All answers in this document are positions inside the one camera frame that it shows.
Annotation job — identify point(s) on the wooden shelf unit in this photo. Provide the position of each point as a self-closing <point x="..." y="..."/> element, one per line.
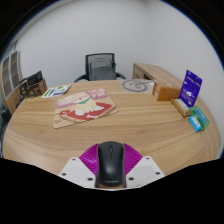
<point x="10" y="78"/>

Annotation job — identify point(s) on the wooden side desk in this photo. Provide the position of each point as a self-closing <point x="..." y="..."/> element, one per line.
<point x="156" y="71"/>

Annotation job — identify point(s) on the orange-brown box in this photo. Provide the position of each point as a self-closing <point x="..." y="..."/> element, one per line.
<point x="166" y="92"/>

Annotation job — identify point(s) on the green box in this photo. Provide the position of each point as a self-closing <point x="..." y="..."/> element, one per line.
<point x="201" y="116"/>

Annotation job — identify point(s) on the black cardboard box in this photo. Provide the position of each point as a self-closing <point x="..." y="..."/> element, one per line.
<point x="35" y="78"/>

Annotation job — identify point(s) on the purple standing card package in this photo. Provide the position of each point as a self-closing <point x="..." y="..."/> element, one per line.
<point x="190" y="87"/>

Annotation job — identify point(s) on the brown cardboard box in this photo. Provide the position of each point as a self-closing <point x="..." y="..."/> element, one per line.
<point x="33" y="90"/>

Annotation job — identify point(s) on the cartoon-print mouse pad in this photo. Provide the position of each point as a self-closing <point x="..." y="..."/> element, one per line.
<point x="83" y="108"/>

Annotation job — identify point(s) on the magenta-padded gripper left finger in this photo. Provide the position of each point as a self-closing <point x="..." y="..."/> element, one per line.
<point x="87" y="163"/>

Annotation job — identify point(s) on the black mesh office chair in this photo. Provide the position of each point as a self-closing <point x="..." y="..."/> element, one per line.
<point x="100" y="54"/>

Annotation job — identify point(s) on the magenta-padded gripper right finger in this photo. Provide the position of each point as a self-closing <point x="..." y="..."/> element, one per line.
<point x="133" y="161"/>

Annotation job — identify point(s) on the small tan box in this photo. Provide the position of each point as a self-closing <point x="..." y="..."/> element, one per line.
<point x="181" y="107"/>

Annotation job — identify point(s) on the small blue box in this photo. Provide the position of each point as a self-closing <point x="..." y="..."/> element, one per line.
<point x="195" y="123"/>

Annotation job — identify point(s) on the grey backpack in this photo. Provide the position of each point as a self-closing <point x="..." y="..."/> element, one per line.
<point x="102" y="69"/>

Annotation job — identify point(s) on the black computer mouse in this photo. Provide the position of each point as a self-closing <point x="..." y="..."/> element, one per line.
<point x="110" y="163"/>

